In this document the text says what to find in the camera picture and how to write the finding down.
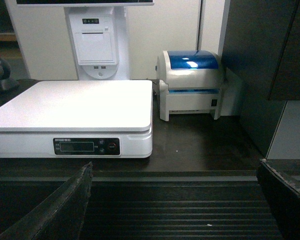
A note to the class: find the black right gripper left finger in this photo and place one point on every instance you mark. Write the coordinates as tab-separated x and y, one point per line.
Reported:
60	216

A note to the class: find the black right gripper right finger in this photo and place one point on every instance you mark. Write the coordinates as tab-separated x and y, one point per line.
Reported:
282	193

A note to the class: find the black checkout counter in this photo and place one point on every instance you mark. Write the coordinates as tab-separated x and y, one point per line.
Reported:
199	183

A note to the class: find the white checkout scale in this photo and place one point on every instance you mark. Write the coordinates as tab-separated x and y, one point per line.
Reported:
79	119

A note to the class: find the black round barcode scanner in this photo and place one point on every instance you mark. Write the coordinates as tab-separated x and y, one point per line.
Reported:
7	83

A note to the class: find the white blue label printer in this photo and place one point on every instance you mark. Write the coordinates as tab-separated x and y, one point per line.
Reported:
189	82

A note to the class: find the white POS terminal stand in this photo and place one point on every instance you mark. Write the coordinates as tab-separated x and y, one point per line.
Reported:
98	34

